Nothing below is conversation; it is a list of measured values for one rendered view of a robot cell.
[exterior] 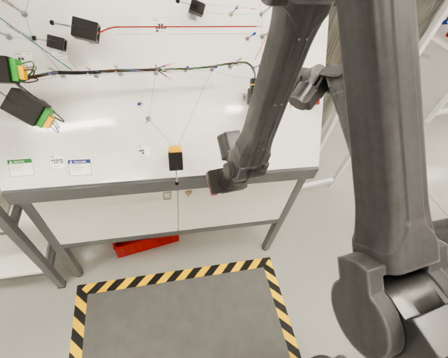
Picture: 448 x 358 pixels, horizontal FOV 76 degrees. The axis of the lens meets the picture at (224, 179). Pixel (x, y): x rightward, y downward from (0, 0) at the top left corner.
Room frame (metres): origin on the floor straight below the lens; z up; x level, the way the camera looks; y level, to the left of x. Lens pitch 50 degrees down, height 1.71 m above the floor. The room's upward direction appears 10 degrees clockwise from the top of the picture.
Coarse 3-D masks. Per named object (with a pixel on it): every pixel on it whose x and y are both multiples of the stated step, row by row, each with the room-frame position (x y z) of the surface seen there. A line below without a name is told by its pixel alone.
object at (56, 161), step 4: (48, 156) 0.59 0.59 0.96; (52, 156) 0.60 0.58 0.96; (56, 156) 0.60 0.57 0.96; (60, 156) 0.60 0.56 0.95; (48, 160) 0.59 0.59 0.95; (52, 160) 0.59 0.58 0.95; (56, 160) 0.59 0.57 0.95; (60, 160) 0.60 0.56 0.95; (64, 160) 0.60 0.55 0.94; (52, 164) 0.58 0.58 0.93; (56, 164) 0.58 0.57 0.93; (60, 164) 0.59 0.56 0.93; (64, 164) 0.59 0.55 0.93; (52, 168) 0.57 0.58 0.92; (56, 168) 0.58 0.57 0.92
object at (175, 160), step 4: (168, 152) 0.67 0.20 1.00; (176, 152) 0.67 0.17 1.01; (180, 152) 0.67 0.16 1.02; (168, 156) 0.71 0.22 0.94; (172, 156) 0.65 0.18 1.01; (176, 156) 0.65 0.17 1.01; (180, 156) 0.66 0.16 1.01; (168, 160) 0.70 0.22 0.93; (172, 160) 0.64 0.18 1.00; (176, 160) 0.65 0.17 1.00; (180, 160) 0.65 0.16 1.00; (172, 164) 0.63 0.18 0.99; (176, 164) 0.64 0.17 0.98; (180, 164) 0.64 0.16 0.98; (172, 168) 0.62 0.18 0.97; (176, 168) 0.63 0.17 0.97; (180, 168) 0.63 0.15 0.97; (176, 172) 0.63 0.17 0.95; (176, 176) 0.62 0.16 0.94; (176, 180) 0.62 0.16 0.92; (176, 184) 0.61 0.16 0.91
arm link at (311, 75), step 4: (320, 64) 0.79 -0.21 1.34; (312, 68) 0.77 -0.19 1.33; (316, 68) 0.78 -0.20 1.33; (320, 68) 0.78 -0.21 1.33; (304, 72) 0.80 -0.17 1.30; (308, 72) 0.78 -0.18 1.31; (312, 72) 0.77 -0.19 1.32; (316, 72) 0.77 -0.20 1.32; (320, 72) 0.77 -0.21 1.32; (304, 76) 0.78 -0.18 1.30; (308, 76) 0.77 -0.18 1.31; (312, 76) 0.76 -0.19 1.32; (316, 76) 0.76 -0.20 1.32; (320, 76) 0.76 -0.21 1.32; (304, 80) 0.78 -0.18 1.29; (308, 80) 0.74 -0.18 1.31; (312, 80) 0.75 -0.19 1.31; (316, 80) 0.75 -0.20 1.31; (312, 84) 0.74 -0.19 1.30; (316, 84) 0.75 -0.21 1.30
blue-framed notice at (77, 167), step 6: (72, 162) 0.60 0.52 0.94; (78, 162) 0.61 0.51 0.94; (84, 162) 0.61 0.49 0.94; (90, 162) 0.62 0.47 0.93; (72, 168) 0.59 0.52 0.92; (78, 168) 0.60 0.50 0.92; (84, 168) 0.60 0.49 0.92; (90, 168) 0.61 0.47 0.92; (72, 174) 0.58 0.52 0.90; (78, 174) 0.58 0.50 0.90; (84, 174) 0.59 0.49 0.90; (90, 174) 0.59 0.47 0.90
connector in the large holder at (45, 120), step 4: (48, 108) 0.62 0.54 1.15; (44, 112) 0.59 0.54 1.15; (48, 112) 0.60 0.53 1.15; (52, 112) 0.61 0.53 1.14; (40, 116) 0.58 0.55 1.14; (44, 116) 0.59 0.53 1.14; (48, 116) 0.59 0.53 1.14; (52, 116) 0.61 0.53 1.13; (40, 120) 0.58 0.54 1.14; (44, 120) 0.58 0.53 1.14; (48, 120) 0.59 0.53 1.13; (52, 120) 0.59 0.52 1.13; (36, 124) 0.57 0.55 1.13; (40, 124) 0.57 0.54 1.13; (44, 124) 0.58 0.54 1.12; (48, 124) 0.58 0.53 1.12; (48, 128) 0.58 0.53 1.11
